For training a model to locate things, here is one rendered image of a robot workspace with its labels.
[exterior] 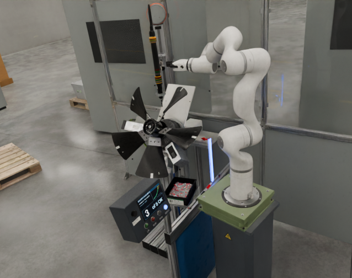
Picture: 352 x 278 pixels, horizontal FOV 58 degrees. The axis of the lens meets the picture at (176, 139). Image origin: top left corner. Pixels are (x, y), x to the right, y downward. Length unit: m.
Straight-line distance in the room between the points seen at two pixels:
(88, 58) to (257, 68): 3.69
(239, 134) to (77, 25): 3.66
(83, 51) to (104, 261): 3.02
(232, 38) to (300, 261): 1.97
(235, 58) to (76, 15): 3.66
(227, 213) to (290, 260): 1.26
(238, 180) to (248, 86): 0.51
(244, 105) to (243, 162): 0.31
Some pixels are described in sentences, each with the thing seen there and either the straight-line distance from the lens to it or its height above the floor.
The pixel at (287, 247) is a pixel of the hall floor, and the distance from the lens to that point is 2.98.
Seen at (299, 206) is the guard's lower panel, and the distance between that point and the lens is 2.95.
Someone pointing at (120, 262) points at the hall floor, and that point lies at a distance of 2.97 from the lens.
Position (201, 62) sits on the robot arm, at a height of 1.68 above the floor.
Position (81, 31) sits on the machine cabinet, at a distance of 4.84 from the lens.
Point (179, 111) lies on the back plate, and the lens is 2.47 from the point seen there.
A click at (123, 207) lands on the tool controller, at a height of 1.25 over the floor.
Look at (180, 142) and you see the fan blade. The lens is 2.06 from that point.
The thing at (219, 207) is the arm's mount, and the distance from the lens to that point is 1.74.
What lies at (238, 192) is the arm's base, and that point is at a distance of 1.75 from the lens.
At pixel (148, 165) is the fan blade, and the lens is 2.19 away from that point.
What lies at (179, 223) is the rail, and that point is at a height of 0.86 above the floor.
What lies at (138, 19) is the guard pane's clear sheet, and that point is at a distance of 3.03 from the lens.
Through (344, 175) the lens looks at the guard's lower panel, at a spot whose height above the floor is 0.68.
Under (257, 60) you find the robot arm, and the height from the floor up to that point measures 1.77.
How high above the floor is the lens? 2.12
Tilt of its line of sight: 27 degrees down
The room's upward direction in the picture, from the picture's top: 7 degrees counter-clockwise
